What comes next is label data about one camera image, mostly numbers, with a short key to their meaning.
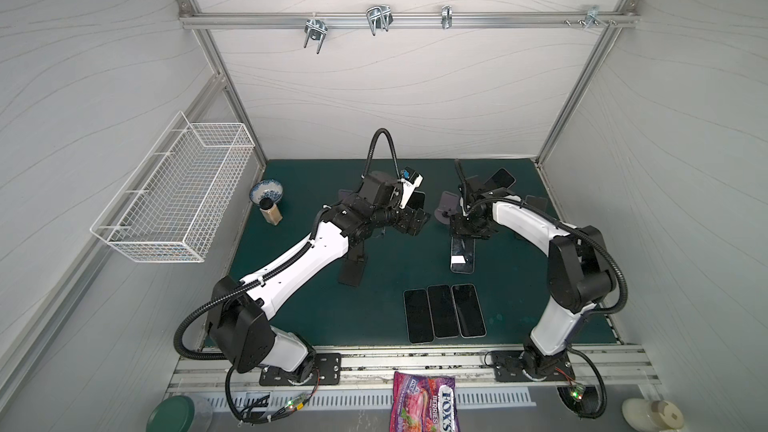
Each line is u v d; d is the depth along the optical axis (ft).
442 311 2.69
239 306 1.46
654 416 2.01
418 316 2.69
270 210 3.14
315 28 2.59
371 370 2.46
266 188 3.53
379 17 2.51
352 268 2.97
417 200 3.24
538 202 3.09
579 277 1.58
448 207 3.29
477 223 2.56
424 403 2.21
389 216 2.09
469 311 2.68
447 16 2.57
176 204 2.26
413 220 2.21
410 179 2.17
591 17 2.51
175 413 1.95
